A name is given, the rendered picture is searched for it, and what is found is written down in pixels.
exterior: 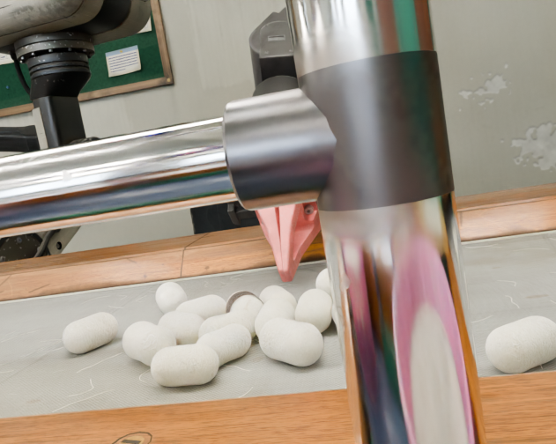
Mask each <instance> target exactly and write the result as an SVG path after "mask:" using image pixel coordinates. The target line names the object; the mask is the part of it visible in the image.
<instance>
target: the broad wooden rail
mask: <svg viewBox="0 0 556 444"><path fill-rule="evenodd" d="M456 207H457V214H458V220H459V227H460V234H461V242H466V241H479V240H486V239H493V238H500V237H507V236H514V235H521V234H527V233H541V232H548V231H554V230H556V182H554V183H548V184H542V185H536V186H529V187H523V188H517V189H505V190H499V191H493V192H486V193H480V194H474V195H468V196H457V197H456ZM322 260H326V256H325V251H324V245H323V239H322V229H321V230H320V232H319V233H318V234H317V235H316V237H315V238H314V240H313V241H312V242H311V244H310V245H309V247H308V249H307V250H306V251H305V253H304V254H303V256H302V257H301V259H300V263H309V262H316V261H322ZM275 266H277V265H276V261H275V257H274V254H273V251H272V247H271V245H270V243H269V242H268V241H267V239H266V237H265V235H264V233H263V229H262V228H261V226H249V227H243V228H236V229H230V230H224V231H217V232H212V233H200V234H194V235H188V236H182V237H175V238H169V239H163V240H151V241H145V242H139V243H132V244H127V245H121V246H114V247H108V248H96V249H90V250H84V251H78V252H71V253H65V254H59V255H47V256H42V257H35V258H29V259H23V260H17V261H10V262H4V263H0V302H3V301H10V300H22V299H30V298H36V297H43V296H50V295H57V294H64V293H71V292H84V291H91V290H98V289H105V288H112V287H118V286H125V285H139V284H145V283H152V282H159V281H166V280H173V279H180V278H192V277H200V276H207V275H214V274H220V273H227V272H235V271H242V270H254V269H261V268H268V267H275Z"/></svg>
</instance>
